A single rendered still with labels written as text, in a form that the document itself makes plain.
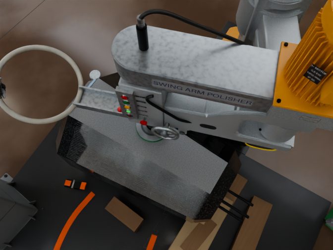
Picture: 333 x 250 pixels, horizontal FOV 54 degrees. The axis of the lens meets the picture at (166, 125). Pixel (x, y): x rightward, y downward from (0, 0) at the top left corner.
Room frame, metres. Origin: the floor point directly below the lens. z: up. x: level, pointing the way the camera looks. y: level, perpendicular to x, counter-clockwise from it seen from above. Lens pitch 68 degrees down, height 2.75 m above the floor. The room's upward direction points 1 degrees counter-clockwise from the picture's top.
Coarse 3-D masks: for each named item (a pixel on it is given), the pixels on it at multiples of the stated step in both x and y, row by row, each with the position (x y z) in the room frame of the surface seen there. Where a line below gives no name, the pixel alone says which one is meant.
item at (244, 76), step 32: (128, 32) 0.83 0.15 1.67; (160, 32) 0.82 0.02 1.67; (128, 64) 0.68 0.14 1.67; (160, 64) 0.67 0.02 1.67; (192, 64) 0.67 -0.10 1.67; (224, 64) 0.67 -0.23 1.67; (256, 64) 0.67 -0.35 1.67; (192, 96) 0.59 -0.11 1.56; (224, 96) 0.56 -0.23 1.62; (256, 96) 0.54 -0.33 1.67
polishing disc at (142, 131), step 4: (136, 124) 0.76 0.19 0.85; (140, 124) 0.76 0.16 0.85; (136, 128) 0.73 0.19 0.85; (140, 128) 0.73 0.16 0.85; (144, 128) 0.73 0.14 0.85; (140, 132) 0.70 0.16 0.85; (144, 132) 0.70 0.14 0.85; (148, 132) 0.70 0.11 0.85; (160, 132) 0.70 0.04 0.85; (144, 136) 0.67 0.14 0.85; (148, 136) 0.67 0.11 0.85; (152, 136) 0.67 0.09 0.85; (156, 136) 0.67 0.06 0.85; (152, 140) 0.65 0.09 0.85; (156, 140) 0.65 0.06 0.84
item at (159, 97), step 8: (120, 80) 0.69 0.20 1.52; (128, 88) 0.66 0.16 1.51; (136, 88) 0.65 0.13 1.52; (144, 88) 0.65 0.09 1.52; (152, 88) 0.65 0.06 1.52; (144, 96) 0.64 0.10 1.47; (160, 96) 0.63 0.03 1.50; (136, 104) 0.65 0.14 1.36; (144, 104) 0.64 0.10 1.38; (160, 104) 0.63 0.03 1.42; (144, 112) 0.65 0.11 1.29; (152, 112) 0.64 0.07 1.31; (160, 112) 0.63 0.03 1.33; (136, 120) 0.66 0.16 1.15; (152, 120) 0.64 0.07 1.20; (160, 120) 0.63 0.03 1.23
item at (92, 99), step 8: (88, 88) 0.90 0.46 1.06; (88, 96) 0.87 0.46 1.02; (96, 96) 0.87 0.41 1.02; (104, 96) 0.87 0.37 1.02; (112, 96) 0.86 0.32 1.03; (80, 104) 0.80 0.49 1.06; (88, 104) 0.82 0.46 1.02; (96, 104) 0.82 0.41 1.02; (104, 104) 0.81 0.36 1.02; (112, 104) 0.81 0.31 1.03; (104, 112) 0.76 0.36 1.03; (112, 112) 0.75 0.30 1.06
